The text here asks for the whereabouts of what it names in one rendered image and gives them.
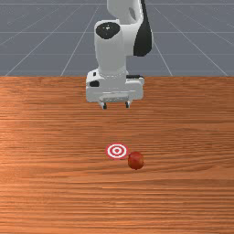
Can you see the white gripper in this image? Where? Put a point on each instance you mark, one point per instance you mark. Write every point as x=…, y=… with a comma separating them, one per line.
x=114, y=89

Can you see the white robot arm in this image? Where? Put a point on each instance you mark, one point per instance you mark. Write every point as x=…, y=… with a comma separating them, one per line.
x=110, y=51

